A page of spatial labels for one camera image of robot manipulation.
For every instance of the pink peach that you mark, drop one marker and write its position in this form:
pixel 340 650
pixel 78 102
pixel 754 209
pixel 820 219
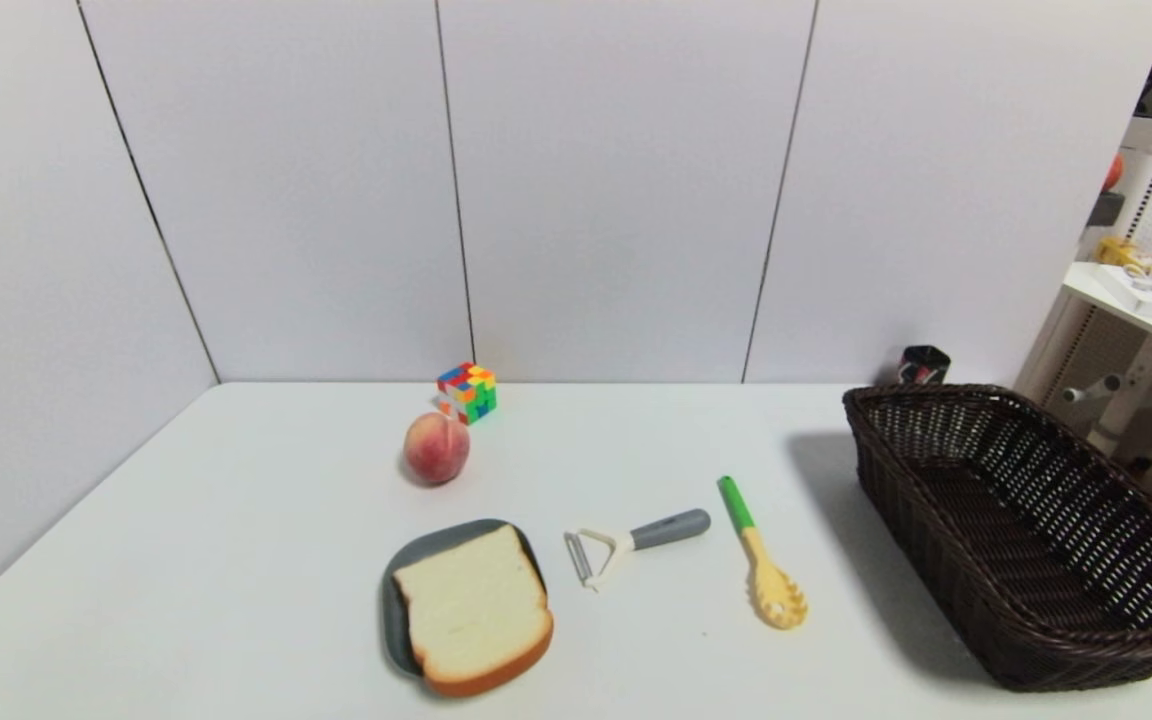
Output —
pixel 436 449

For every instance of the multicolour puzzle cube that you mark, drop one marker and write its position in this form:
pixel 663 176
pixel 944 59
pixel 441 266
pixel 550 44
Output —
pixel 469 390

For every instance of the grey plate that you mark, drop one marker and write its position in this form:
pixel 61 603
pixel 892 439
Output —
pixel 398 600

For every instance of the bread slice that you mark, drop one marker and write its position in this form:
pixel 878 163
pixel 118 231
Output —
pixel 476 610

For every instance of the brown woven basket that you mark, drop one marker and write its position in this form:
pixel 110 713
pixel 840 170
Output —
pixel 1026 540

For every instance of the white power strip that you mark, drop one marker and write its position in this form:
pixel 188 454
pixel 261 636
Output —
pixel 1131 290

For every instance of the small yellow object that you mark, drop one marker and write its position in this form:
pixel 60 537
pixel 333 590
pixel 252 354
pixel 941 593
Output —
pixel 1119 251

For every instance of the orange ball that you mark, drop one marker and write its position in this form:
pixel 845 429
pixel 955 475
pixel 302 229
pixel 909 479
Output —
pixel 1114 172

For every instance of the white side desk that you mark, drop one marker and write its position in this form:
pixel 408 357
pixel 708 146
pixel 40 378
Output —
pixel 1126 330

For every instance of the black cup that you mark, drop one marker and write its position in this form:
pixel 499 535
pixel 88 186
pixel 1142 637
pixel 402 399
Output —
pixel 926 362

